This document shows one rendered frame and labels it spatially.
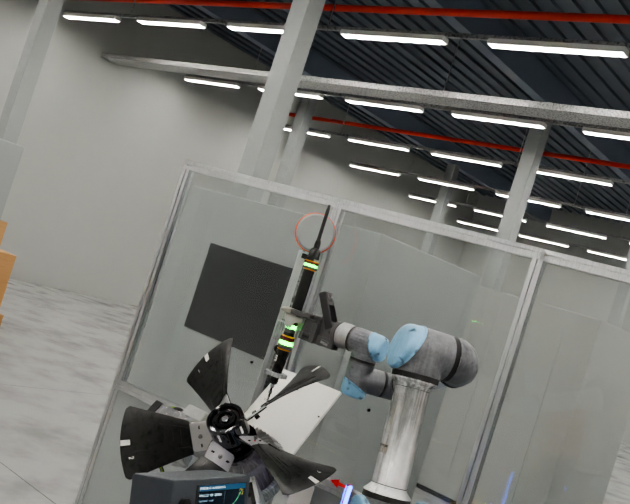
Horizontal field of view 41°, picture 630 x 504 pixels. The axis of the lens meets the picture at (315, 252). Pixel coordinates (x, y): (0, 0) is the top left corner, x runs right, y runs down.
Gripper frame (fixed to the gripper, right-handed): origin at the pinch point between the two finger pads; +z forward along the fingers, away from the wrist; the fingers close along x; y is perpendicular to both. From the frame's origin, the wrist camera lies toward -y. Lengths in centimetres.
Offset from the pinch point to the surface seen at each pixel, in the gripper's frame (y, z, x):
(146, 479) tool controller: 37, -36, -83
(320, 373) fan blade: 16.8, -9.1, 14.8
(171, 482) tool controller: 35, -42, -83
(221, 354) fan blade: 22.6, 26.7, 9.9
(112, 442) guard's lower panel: 87, 116, 70
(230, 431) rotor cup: 40.1, 1.5, -7.4
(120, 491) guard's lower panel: 105, 102, 70
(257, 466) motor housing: 50, -3, 6
